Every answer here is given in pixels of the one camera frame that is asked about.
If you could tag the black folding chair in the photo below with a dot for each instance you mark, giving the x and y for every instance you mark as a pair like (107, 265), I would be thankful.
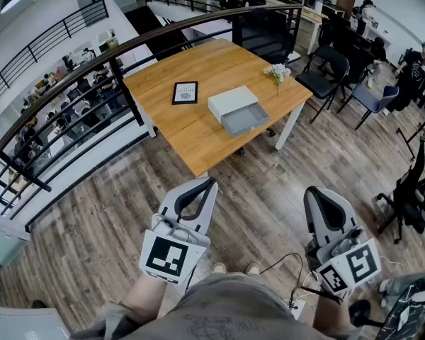
(322, 80)

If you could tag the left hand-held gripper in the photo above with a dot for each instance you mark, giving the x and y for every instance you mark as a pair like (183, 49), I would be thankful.
(166, 253)

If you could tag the black picture frame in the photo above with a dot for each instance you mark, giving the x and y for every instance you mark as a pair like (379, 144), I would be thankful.
(185, 93)

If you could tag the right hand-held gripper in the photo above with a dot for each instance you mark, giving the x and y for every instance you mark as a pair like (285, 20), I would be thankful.
(350, 260)

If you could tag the person's right forearm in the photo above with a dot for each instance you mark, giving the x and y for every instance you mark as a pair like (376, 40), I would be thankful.
(331, 314)

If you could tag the black tripod stand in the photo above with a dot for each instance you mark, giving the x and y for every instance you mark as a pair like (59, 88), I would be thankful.
(416, 133)

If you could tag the grey drawer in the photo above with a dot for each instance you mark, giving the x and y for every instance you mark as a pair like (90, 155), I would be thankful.
(246, 120)

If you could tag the black metal railing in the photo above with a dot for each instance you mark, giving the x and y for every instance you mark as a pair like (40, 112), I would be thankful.
(125, 90)

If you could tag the person's right beige shoe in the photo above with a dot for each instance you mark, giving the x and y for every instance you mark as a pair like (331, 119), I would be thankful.
(253, 269)

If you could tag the white box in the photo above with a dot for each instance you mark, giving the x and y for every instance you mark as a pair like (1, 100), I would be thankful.
(232, 101)

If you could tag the person's left forearm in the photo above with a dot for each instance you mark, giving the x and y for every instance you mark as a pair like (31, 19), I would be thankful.
(145, 296)

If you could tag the person's left beige shoe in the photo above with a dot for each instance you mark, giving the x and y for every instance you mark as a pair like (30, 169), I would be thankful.
(219, 268)

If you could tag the person's beige shoe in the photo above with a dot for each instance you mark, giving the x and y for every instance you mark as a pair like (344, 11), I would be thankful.
(253, 269)
(219, 268)

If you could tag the blue chair with black legs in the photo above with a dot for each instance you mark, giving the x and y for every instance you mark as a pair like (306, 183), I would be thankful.
(372, 101)

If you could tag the person's grey printed clothing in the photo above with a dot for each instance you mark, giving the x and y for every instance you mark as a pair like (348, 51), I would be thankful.
(226, 310)

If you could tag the black marble table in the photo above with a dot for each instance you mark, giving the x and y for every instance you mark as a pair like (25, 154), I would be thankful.
(411, 317)

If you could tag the white flower bouquet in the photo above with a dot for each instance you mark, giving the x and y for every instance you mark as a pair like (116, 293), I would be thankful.
(278, 71)

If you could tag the white power adapter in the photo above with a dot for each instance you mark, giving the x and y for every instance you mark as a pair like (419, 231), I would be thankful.
(297, 307)

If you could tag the wooden table with white legs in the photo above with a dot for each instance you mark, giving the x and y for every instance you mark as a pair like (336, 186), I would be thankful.
(212, 66)

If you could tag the black mesh office chair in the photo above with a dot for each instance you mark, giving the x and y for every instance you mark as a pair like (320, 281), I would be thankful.
(411, 200)

